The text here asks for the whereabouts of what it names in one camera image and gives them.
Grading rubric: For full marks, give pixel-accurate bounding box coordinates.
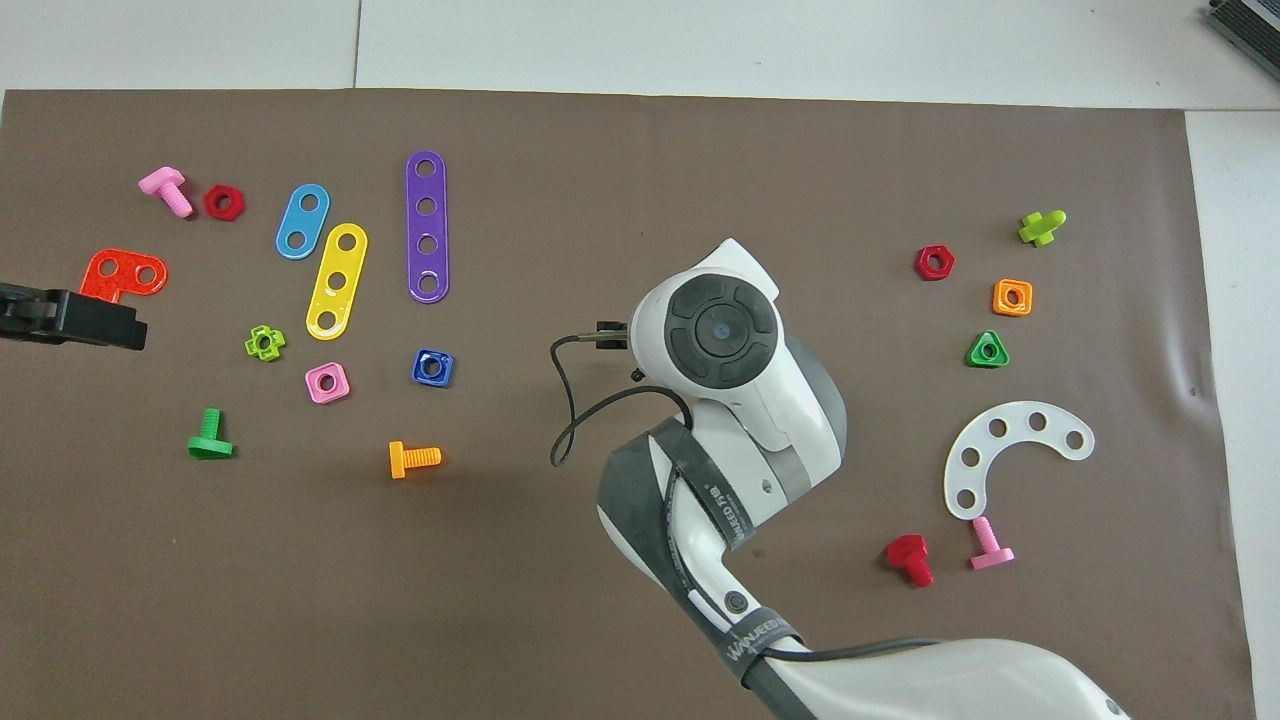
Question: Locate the purple four-hole plastic strip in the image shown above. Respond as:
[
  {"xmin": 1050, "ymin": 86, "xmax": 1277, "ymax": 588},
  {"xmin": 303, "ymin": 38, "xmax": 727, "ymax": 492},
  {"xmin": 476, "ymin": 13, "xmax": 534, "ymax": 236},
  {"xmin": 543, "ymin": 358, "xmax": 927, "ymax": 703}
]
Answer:
[{"xmin": 405, "ymin": 150, "xmax": 451, "ymax": 304}]

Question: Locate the orange plastic screw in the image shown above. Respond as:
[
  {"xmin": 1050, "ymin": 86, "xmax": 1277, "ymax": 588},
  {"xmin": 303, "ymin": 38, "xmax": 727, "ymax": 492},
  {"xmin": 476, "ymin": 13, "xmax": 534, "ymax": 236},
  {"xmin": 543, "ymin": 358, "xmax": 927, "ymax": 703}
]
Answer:
[{"xmin": 388, "ymin": 440, "xmax": 443, "ymax": 481}]

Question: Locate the white curved five-hole plate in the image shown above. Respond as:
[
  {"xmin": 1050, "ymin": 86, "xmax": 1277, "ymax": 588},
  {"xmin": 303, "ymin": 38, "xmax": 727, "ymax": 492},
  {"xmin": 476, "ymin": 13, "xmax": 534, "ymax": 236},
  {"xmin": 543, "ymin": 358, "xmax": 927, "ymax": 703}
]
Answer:
[{"xmin": 943, "ymin": 400, "xmax": 1097, "ymax": 522}]

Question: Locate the black ribbed device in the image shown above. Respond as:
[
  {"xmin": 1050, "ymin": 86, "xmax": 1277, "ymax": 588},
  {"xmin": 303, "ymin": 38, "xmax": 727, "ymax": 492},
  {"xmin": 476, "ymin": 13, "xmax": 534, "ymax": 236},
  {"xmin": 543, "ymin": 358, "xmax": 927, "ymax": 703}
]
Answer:
[{"xmin": 1205, "ymin": 0, "xmax": 1280, "ymax": 53}]

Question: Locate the green plastic screw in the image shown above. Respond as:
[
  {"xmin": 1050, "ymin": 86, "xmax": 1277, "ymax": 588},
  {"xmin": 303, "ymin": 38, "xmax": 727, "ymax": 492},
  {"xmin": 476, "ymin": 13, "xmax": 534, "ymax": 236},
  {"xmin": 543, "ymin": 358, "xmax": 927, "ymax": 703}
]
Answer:
[{"xmin": 187, "ymin": 407, "xmax": 236, "ymax": 461}]

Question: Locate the pink square plastic nut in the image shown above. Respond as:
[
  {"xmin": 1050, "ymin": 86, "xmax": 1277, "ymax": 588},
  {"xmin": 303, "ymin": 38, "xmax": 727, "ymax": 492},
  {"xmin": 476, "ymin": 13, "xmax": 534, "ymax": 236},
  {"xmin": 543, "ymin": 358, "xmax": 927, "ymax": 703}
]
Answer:
[{"xmin": 304, "ymin": 361, "xmax": 352, "ymax": 405}]

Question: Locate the brown paper table mat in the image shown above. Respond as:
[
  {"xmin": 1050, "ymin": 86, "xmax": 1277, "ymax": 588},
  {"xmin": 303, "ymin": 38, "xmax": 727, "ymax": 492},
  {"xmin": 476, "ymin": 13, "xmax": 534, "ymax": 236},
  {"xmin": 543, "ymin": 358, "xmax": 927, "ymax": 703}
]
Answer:
[{"xmin": 0, "ymin": 88, "xmax": 1259, "ymax": 720}]

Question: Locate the pink plastic screw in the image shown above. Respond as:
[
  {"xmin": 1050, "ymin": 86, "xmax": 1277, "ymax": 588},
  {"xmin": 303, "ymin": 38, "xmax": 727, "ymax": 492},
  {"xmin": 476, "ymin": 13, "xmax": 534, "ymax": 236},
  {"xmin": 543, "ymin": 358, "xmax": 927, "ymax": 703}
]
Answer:
[
  {"xmin": 969, "ymin": 515, "xmax": 1016, "ymax": 572},
  {"xmin": 138, "ymin": 166, "xmax": 195, "ymax": 219}
]

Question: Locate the red plastic screw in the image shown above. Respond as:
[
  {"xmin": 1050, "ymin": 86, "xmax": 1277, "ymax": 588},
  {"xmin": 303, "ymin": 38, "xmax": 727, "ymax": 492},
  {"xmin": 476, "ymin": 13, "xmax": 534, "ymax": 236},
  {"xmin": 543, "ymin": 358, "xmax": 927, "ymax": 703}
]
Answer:
[{"xmin": 886, "ymin": 534, "xmax": 936, "ymax": 589}]

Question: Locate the blue square plastic nut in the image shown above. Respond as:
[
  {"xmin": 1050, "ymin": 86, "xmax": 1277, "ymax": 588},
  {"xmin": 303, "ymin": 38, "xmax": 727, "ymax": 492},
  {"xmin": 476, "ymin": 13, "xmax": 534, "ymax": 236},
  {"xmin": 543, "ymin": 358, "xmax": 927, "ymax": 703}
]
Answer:
[{"xmin": 411, "ymin": 347, "xmax": 456, "ymax": 389}]

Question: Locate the yellow three-hole plastic strip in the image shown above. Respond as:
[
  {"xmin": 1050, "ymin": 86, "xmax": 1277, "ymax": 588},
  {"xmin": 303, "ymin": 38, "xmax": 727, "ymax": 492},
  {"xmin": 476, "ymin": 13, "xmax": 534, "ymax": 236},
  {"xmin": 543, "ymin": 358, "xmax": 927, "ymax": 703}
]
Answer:
[{"xmin": 305, "ymin": 222, "xmax": 369, "ymax": 342}]

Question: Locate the blue two-hole plastic strip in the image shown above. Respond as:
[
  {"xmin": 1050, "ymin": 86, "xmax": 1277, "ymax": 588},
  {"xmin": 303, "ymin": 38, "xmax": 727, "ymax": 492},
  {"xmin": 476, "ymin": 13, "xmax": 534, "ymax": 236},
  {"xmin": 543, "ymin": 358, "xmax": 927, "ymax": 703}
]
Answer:
[{"xmin": 275, "ymin": 183, "xmax": 331, "ymax": 261}]

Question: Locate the lime green cross-head screw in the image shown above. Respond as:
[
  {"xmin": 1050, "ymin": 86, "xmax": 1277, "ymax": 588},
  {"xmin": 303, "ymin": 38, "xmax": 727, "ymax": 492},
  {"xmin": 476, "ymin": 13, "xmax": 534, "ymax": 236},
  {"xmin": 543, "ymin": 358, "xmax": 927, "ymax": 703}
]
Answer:
[{"xmin": 1017, "ymin": 209, "xmax": 1068, "ymax": 248}]

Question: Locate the orange three-hole corner plate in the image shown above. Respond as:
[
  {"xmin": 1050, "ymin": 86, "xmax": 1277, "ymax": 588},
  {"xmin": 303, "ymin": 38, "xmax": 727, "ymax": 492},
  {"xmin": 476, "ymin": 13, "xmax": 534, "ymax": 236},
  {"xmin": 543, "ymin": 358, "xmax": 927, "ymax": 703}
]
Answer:
[{"xmin": 79, "ymin": 248, "xmax": 169, "ymax": 305}]

